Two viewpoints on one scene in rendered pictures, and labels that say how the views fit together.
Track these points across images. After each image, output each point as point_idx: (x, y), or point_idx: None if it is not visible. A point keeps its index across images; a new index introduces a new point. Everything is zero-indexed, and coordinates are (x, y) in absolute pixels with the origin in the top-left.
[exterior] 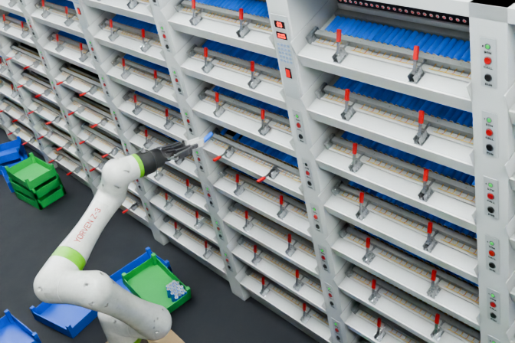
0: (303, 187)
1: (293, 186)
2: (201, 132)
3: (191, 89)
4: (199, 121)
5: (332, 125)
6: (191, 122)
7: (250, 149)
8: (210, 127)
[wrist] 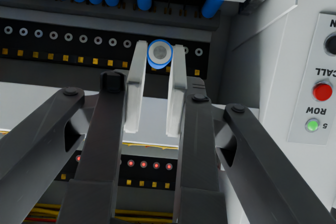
0: None
1: None
2: (278, 27)
3: (236, 203)
4: (263, 79)
5: None
6: (297, 88)
7: None
8: (258, 25)
